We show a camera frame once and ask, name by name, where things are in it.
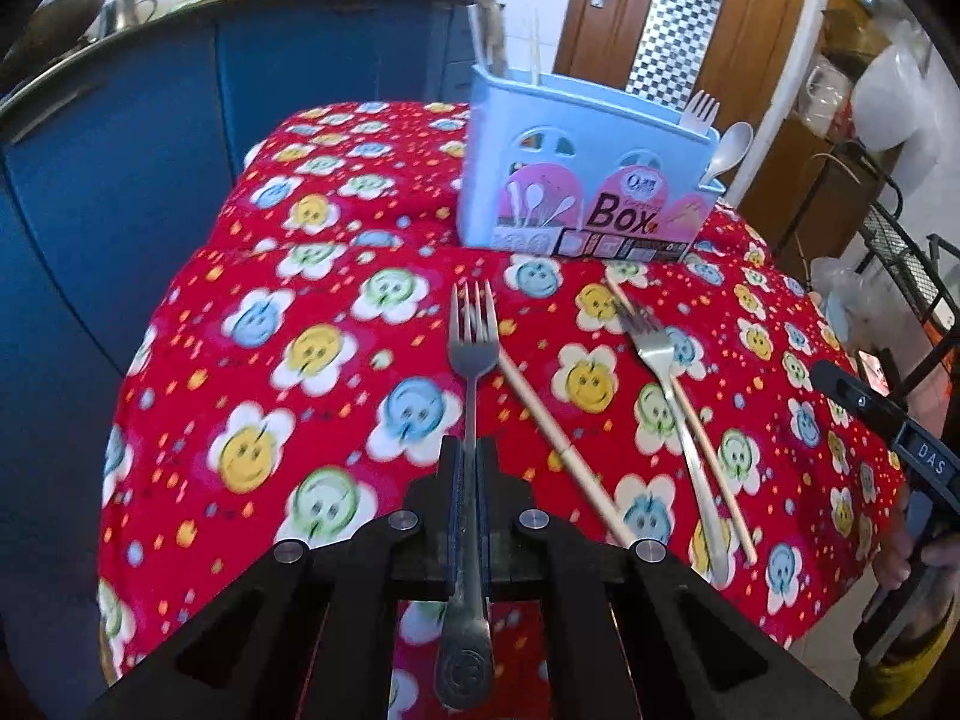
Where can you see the white plastic fork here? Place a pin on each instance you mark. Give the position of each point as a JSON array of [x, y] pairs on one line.
[[701, 109]]

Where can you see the white plastic spoon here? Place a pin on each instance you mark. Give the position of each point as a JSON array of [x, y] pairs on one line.
[[731, 146]]

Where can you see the beige two-tone chopstick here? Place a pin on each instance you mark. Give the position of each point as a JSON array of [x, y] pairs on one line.
[[555, 427]]

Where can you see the large dark wok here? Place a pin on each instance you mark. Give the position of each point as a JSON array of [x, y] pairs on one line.
[[67, 22]]

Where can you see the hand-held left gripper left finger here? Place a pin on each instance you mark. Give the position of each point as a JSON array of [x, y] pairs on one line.
[[450, 510]]

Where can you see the clear crumpled plastic bag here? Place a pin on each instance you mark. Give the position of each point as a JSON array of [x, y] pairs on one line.
[[840, 289]]

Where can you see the white hanging plastic bag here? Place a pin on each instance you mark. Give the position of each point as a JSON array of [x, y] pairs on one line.
[[889, 97]]

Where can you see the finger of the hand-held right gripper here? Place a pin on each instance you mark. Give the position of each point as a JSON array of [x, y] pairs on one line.
[[847, 390]]

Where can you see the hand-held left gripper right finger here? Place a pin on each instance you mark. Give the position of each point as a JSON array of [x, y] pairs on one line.
[[489, 510]]

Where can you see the person's right hand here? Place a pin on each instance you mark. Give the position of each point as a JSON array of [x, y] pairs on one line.
[[894, 547]]

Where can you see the red smiley printed tablecloth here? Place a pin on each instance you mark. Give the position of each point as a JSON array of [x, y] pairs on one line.
[[337, 300]]

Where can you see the wooden door glass panel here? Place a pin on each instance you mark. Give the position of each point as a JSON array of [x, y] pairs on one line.
[[600, 37]]

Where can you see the plain steel fork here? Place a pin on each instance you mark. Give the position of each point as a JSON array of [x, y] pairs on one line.
[[652, 349]]

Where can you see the black metal rack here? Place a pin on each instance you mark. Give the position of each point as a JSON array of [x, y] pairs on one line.
[[900, 247]]

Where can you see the light blue utensil box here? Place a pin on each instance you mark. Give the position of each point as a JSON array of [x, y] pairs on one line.
[[525, 187]]

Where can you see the steel kettle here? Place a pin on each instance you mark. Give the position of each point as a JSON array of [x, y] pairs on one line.
[[124, 15]]

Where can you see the pale chopstick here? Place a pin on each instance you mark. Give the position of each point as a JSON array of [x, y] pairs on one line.
[[536, 45]]

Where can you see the pink white plastic bag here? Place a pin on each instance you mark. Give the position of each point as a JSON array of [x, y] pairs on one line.
[[821, 97]]

